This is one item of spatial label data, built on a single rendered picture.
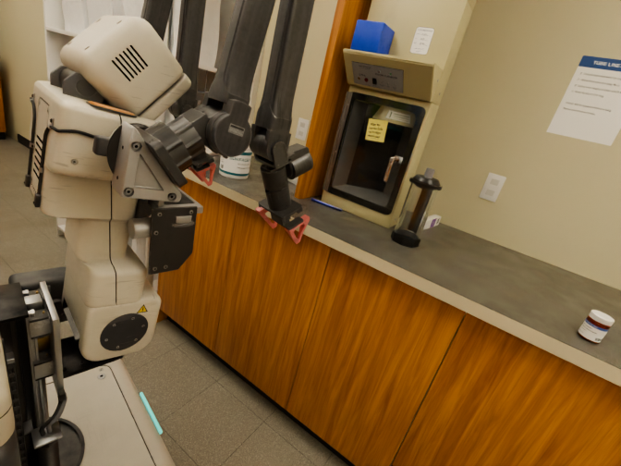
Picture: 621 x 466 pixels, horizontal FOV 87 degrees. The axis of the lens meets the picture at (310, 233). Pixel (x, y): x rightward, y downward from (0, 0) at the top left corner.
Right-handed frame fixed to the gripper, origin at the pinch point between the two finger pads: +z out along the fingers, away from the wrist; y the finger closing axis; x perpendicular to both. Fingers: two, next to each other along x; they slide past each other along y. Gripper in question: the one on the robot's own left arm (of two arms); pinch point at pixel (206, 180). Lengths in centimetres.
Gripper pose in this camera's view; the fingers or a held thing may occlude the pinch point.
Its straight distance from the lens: 119.6
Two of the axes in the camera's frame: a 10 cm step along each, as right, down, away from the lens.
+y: -6.8, -4.2, 6.1
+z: 0.9, 7.7, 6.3
